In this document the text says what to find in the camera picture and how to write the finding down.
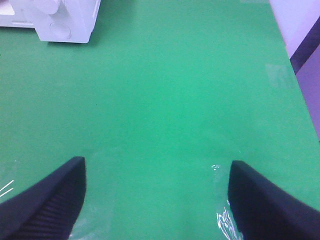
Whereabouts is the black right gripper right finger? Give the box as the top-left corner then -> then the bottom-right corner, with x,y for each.
227,160 -> 320,240

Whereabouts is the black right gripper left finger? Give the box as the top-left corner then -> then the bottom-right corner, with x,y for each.
0,156 -> 87,240

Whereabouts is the white microwave oven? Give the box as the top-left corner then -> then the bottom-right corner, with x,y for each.
0,0 -> 101,44

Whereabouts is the clear tape strip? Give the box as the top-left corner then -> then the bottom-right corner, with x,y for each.
211,164 -> 243,240

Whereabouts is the round white door button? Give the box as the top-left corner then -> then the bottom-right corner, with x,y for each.
49,22 -> 71,40

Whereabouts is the lower white microwave knob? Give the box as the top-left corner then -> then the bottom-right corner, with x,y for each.
34,0 -> 61,15

